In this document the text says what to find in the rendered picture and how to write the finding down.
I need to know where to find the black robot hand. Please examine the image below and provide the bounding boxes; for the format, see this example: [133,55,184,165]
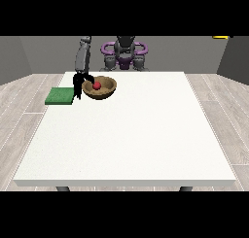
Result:
[72,71,95,101]

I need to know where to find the brown wooden bowl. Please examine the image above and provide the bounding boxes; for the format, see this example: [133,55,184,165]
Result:
[81,75,118,101]

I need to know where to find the grey robot trunk purple rings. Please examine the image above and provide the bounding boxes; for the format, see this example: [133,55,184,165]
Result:
[99,36,151,73]

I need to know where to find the green square pad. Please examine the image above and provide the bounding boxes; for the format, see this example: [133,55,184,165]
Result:
[44,86,76,106]

